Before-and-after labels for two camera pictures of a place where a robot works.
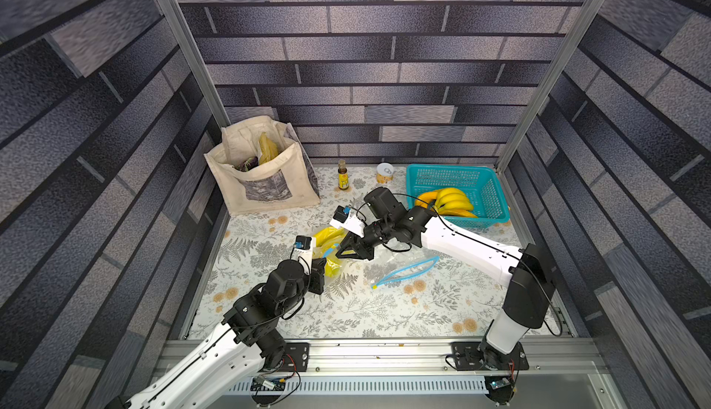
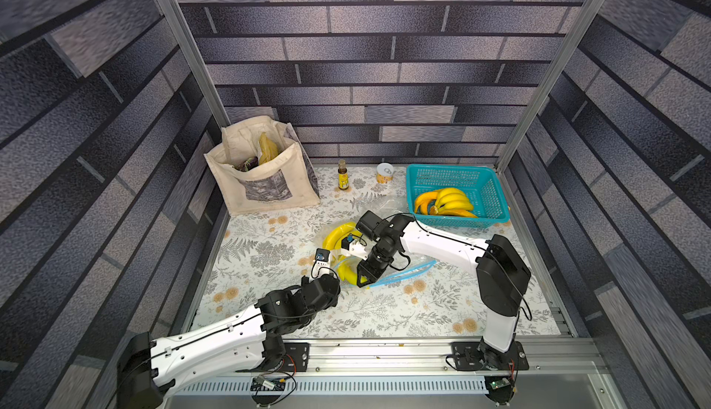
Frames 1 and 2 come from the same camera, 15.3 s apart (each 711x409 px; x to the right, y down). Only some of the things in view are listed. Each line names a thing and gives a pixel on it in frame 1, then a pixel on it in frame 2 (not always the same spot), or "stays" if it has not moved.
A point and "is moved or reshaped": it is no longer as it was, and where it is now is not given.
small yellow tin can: x=384 y=172 stays
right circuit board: x=503 y=382 stays
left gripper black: x=318 y=275 -> x=334 y=302
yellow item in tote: x=268 y=149 stays
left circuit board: x=263 y=383 stays
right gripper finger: x=351 y=241 -> x=376 y=271
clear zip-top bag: x=324 y=246 is moved or reshaped
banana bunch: x=328 y=240 is moved or reshaped
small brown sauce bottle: x=343 y=174 stays
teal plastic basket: x=481 y=183 stays
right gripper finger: x=361 y=252 -> x=362 y=271
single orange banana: x=426 y=199 stays
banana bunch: x=453 y=198 stays
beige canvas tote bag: x=261 y=166 stays
